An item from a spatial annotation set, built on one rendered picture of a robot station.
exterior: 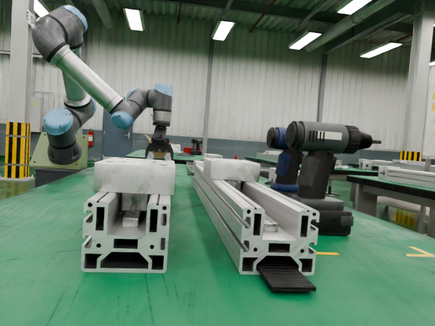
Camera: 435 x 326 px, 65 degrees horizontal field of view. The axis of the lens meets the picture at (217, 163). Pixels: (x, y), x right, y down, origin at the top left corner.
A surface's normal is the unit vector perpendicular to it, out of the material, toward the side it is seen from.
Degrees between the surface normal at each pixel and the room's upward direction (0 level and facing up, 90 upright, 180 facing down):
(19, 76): 90
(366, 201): 90
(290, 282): 0
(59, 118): 51
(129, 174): 90
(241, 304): 0
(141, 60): 90
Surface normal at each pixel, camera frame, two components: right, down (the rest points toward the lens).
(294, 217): -0.99, -0.06
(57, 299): 0.07, -1.00
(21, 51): 0.15, 0.06
